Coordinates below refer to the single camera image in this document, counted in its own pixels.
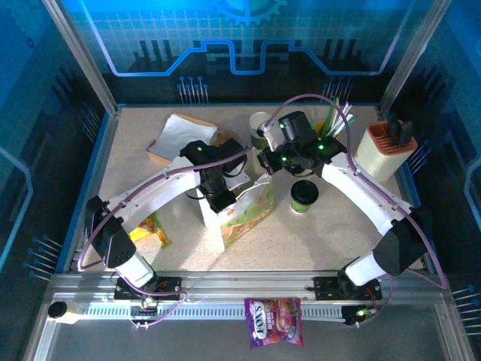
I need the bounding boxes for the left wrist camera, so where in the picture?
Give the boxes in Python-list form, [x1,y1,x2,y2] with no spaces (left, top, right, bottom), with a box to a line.
[225,171,252,191]

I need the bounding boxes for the beige cutlery holder orange top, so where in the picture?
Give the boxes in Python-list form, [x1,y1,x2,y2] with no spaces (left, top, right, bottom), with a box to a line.
[355,119,419,184]

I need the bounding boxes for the purple candy bag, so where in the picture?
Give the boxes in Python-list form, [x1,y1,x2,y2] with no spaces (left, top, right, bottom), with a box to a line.
[244,296,304,350]

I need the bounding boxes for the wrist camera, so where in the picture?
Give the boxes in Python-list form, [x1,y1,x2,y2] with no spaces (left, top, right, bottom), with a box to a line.
[225,171,252,191]
[256,120,282,152]

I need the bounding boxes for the black plastic cup lid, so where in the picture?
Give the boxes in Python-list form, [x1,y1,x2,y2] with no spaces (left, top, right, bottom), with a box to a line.
[290,179,320,206]

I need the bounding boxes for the brown kraft paper sheet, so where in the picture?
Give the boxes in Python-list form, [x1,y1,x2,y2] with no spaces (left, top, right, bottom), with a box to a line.
[145,111,221,166]

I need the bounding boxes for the green and white wrapped straw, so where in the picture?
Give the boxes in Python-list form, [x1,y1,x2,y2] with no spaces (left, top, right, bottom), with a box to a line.
[333,114,357,139]

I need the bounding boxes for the brown pulp cup carrier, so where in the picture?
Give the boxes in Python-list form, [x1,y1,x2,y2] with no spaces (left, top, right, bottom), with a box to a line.
[209,127,241,148]

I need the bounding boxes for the yellow green snack packet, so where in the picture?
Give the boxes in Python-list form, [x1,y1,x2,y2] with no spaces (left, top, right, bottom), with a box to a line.
[129,216,174,250]

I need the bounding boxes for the white bottle with black cap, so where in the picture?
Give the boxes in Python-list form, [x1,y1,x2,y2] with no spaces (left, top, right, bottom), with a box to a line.
[47,300,86,325]

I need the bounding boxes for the aluminium frame post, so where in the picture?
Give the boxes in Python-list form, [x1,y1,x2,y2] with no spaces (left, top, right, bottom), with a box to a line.
[378,0,452,111]
[40,0,122,116]

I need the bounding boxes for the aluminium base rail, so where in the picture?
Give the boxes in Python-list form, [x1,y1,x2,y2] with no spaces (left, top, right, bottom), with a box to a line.
[44,270,454,306]

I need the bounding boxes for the white slotted cable duct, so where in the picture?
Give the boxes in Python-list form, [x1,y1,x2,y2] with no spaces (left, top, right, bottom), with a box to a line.
[80,302,347,322]

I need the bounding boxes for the black cutlery handle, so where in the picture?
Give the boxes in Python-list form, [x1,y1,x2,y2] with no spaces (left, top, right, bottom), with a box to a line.
[398,120,416,149]
[386,112,402,147]

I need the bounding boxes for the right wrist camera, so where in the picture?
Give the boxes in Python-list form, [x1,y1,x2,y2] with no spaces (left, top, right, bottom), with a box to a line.
[256,120,282,152]

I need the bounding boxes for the floral print paper bag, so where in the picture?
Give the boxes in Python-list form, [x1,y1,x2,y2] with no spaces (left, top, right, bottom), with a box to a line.
[197,173,276,251]

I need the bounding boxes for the LED controller module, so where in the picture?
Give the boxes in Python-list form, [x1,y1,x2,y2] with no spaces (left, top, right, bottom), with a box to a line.
[343,305,377,327]
[129,291,159,313]

